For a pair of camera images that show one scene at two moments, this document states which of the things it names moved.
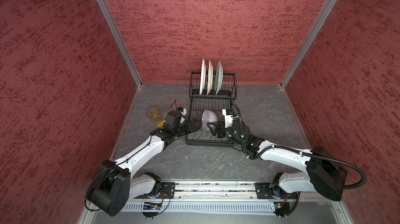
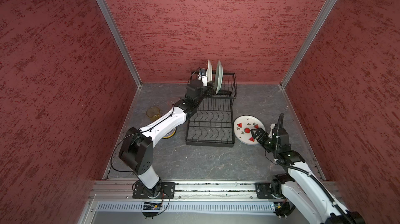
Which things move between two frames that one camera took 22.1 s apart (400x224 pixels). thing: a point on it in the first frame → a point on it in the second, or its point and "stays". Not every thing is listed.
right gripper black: [219, 126] → [263, 135]
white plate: [210, 77] stays
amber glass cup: [153, 113] stays
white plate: [202, 77] → [243, 126]
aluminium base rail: [214, 191] stays
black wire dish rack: [214, 91] stays
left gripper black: [190, 130] → [209, 88]
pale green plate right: [219, 77] stays
